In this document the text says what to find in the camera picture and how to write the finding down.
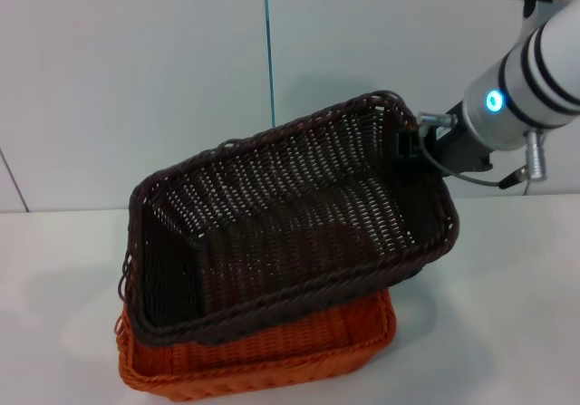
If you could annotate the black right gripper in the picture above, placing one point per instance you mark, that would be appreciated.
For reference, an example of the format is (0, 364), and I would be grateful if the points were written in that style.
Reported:
(462, 156)

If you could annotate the dark brown wicker basket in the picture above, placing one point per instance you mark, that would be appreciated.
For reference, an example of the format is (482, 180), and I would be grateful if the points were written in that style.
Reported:
(294, 224)

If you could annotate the orange wicker basket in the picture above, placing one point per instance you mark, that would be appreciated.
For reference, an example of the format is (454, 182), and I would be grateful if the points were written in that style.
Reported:
(272, 355)

